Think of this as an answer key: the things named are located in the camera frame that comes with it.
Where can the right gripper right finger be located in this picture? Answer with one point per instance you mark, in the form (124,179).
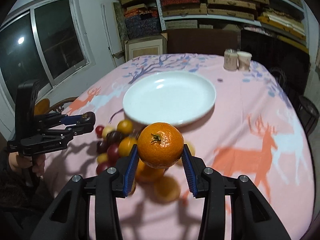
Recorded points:
(206,183)

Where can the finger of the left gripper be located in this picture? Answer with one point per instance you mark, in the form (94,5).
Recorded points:
(78,129)
(87,118)

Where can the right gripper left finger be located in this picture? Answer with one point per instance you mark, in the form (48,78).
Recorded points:
(112,183)

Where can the orange mandarin with stem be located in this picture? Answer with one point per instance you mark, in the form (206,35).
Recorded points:
(160,145)

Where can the small red cherry tomato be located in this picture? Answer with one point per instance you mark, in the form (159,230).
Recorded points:
(99,131)

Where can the yellow-orange round fruit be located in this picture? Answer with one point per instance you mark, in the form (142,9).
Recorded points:
(167,189)

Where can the person's left hand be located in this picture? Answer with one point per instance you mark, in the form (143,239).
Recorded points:
(17,163)

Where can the wooden chair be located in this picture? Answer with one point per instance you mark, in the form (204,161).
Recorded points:
(44,107)

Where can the large red plum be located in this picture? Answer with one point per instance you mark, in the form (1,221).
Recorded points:
(113,154)

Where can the orange yellow tomato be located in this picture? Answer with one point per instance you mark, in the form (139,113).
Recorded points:
(125,126)

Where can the pink deer tablecloth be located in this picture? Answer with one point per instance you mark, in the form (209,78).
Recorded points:
(253,130)

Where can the sliding glass window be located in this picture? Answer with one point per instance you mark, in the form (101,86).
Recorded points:
(44,40)

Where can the white round plate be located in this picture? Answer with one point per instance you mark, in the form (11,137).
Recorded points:
(176,97)

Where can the wooden framed picture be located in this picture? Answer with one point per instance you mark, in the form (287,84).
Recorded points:
(151,45)

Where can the black stool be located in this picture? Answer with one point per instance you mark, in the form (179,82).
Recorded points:
(308,115)

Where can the beige drink can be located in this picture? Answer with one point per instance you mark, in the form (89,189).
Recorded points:
(230,60)

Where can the white paper cup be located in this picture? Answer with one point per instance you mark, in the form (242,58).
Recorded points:
(244,60)

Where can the metal storage shelf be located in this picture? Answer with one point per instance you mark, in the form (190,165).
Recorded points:
(283,19)

